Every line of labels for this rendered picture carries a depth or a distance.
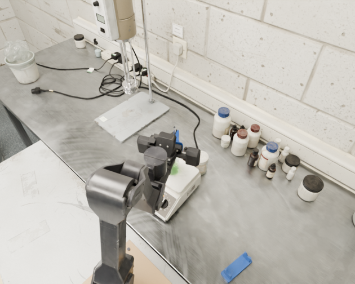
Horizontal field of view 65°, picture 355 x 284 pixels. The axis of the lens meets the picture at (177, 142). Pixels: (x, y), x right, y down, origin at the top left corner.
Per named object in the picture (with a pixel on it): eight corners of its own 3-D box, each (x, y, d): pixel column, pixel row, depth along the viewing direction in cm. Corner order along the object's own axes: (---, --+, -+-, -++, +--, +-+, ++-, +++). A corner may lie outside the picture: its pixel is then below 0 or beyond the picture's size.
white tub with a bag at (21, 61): (20, 70, 156) (3, 33, 140) (46, 70, 156) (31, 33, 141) (10, 85, 146) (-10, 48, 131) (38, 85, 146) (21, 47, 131)
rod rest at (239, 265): (227, 283, 81) (229, 279, 78) (220, 273, 83) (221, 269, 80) (252, 262, 85) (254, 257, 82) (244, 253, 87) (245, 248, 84)
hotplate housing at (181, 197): (166, 224, 93) (165, 212, 88) (137, 203, 99) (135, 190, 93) (204, 181, 105) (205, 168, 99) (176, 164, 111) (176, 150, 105)
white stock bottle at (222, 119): (213, 139, 120) (216, 116, 111) (211, 127, 125) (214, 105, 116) (229, 138, 120) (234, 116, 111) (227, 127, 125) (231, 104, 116)
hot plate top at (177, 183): (179, 195, 92) (179, 193, 91) (151, 176, 97) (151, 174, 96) (200, 172, 98) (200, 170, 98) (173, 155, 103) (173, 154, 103)
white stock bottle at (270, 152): (273, 159, 112) (280, 140, 104) (274, 172, 108) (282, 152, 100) (256, 158, 113) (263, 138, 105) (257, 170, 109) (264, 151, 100)
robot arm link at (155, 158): (157, 213, 70) (156, 189, 61) (128, 203, 72) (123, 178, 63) (173, 177, 77) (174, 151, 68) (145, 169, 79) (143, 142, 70)
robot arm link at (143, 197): (129, 204, 44) (154, 146, 48) (82, 188, 45) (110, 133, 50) (151, 237, 69) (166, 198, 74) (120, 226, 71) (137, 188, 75)
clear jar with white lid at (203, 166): (192, 162, 111) (194, 149, 106) (208, 164, 111) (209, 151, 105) (190, 174, 107) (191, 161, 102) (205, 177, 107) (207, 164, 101)
